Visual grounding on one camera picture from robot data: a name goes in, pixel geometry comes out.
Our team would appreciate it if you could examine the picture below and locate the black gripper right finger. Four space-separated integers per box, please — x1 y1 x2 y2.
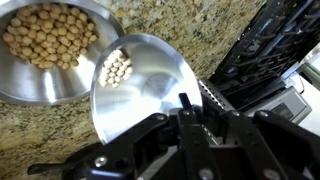
200 94 320 180

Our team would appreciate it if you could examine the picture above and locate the small steel bowl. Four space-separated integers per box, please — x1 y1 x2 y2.
90 33 203 180

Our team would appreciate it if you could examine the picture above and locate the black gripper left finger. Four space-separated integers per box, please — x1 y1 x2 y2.
83 92 221 180

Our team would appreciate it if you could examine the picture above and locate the large steel bowl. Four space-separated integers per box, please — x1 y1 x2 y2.
0 0 126 107

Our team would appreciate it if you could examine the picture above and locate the stainless steel gas stove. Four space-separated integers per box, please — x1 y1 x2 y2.
209 0 320 126

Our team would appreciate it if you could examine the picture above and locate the pile of chickpeas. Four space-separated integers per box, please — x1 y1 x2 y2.
2 3 98 70

